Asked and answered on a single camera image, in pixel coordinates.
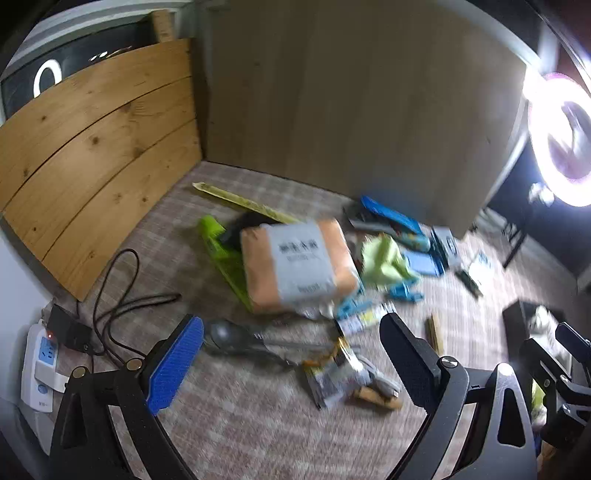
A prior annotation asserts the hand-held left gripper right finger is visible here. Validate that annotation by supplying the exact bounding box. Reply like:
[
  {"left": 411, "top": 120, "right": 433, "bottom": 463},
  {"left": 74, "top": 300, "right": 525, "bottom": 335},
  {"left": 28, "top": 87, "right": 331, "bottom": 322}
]
[{"left": 379, "top": 312, "right": 539, "bottom": 480}]

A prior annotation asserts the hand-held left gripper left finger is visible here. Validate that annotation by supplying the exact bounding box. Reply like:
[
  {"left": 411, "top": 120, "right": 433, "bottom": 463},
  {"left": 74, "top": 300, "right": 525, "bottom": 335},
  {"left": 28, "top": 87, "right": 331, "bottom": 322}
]
[{"left": 48, "top": 314, "right": 205, "bottom": 480}]

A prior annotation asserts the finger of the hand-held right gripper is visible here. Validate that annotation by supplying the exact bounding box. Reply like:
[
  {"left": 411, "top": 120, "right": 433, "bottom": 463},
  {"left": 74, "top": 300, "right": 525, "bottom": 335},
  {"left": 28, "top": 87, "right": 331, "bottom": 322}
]
[
  {"left": 521, "top": 338, "right": 573, "bottom": 393},
  {"left": 555, "top": 322, "right": 591, "bottom": 370}
]

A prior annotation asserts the black box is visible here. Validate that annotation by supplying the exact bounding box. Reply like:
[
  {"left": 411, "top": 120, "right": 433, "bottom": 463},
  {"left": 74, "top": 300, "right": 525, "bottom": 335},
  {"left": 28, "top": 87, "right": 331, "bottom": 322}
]
[{"left": 503, "top": 300, "right": 566, "bottom": 352}]

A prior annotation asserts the blue clip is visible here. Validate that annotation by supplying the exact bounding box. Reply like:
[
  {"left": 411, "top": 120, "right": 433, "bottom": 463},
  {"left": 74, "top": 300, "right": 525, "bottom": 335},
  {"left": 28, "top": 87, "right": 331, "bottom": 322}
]
[{"left": 388, "top": 281, "right": 423, "bottom": 303}]

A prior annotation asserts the green cloth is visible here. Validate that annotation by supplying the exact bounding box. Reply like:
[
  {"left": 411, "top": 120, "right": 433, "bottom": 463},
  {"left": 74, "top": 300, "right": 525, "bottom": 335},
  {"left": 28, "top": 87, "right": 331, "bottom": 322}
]
[{"left": 360, "top": 234, "right": 421, "bottom": 289}]

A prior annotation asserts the orange tissue pack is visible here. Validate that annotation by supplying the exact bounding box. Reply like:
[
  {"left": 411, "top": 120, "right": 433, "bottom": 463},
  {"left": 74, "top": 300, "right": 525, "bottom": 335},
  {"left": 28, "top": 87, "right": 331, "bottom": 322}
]
[{"left": 239, "top": 218, "right": 361, "bottom": 315}]

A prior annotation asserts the wooden stick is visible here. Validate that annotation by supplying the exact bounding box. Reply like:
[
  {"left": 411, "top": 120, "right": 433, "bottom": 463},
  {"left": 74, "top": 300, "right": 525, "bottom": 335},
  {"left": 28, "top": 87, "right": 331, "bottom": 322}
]
[{"left": 429, "top": 314, "right": 446, "bottom": 356}]

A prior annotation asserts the metal spoon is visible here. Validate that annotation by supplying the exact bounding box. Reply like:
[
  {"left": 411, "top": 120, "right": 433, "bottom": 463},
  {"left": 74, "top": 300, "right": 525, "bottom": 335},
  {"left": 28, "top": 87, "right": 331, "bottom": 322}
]
[{"left": 203, "top": 318, "right": 333, "bottom": 365}]

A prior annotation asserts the snack packet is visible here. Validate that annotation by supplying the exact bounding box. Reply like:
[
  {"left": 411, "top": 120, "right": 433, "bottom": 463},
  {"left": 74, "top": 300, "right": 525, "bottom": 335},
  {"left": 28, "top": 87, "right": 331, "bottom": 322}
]
[{"left": 300, "top": 339, "right": 402, "bottom": 411}]

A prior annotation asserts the blue phone stand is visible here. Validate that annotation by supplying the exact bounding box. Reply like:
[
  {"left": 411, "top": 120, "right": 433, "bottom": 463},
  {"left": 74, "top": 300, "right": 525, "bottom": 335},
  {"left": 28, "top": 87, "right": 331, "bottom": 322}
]
[{"left": 406, "top": 251, "right": 444, "bottom": 278}]

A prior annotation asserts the black light stand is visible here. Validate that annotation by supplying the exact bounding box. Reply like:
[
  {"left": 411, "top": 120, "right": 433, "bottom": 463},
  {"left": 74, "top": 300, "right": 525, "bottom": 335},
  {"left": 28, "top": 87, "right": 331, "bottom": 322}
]
[{"left": 480, "top": 208, "right": 527, "bottom": 269}]

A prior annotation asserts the black power adapter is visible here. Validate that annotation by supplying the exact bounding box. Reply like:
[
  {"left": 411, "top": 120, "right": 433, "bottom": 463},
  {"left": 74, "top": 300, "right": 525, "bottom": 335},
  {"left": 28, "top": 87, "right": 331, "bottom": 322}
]
[{"left": 47, "top": 303, "right": 93, "bottom": 354}]

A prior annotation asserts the gray packet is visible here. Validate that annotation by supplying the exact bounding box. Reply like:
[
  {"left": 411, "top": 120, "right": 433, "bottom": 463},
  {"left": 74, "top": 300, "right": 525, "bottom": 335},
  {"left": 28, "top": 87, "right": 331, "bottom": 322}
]
[{"left": 431, "top": 226, "right": 462, "bottom": 271}]

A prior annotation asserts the green packet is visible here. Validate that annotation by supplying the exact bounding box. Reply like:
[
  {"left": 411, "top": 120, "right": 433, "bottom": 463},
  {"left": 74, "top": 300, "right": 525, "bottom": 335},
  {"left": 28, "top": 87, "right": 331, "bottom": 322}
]
[{"left": 198, "top": 216, "right": 254, "bottom": 312}]

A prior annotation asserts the white power strip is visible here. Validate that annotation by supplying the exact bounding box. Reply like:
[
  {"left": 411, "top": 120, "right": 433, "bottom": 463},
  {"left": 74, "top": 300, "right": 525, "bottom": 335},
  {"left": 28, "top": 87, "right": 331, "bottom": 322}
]
[{"left": 21, "top": 323, "right": 70, "bottom": 409}]

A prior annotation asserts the black pouch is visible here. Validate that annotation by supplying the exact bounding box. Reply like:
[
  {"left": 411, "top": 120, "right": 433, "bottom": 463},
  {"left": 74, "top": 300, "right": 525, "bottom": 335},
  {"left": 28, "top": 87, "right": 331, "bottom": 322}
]
[{"left": 219, "top": 211, "right": 269, "bottom": 252}]

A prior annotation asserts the wooden ruler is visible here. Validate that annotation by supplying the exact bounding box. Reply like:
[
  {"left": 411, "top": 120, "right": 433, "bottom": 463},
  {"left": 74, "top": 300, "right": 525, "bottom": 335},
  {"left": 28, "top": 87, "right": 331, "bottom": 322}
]
[{"left": 191, "top": 181, "right": 301, "bottom": 225}]

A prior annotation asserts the pine wooden board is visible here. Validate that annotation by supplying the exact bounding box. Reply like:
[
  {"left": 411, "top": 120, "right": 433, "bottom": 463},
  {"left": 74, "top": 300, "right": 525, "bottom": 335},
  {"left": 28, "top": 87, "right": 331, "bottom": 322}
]
[{"left": 0, "top": 38, "right": 203, "bottom": 302}]

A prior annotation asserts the light wood cabinet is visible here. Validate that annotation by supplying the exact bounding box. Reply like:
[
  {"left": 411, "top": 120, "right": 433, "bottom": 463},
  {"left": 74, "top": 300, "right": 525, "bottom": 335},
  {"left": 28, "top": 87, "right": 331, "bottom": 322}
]
[{"left": 203, "top": 0, "right": 532, "bottom": 238}]

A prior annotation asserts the black framed panel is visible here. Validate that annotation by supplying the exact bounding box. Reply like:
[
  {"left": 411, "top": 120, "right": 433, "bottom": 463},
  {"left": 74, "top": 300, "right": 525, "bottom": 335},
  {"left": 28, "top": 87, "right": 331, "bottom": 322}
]
[{"left": 0, "top": 18, "right": 158, "bottom": 121}]

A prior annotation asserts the wooden slat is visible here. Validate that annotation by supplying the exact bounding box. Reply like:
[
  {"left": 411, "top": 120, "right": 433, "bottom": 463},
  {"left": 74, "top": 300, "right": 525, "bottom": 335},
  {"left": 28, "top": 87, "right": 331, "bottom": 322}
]
[{"left": 151, "top": 9, "right": 175, "bottom": 43}]

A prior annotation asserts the black adapter cable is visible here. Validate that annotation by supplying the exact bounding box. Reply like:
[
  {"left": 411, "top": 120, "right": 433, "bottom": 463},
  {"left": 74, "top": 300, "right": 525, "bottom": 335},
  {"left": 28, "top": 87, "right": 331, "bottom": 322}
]
[{"left": 90, "top": 249, "right": 183, "bottom": 370}]

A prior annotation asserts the ring light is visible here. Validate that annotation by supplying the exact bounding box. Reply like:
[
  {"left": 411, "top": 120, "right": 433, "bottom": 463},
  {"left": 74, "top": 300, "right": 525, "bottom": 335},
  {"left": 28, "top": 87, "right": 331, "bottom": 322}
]
[{"left": 526, "top": 71, "right": 591, "bottom": 206}]

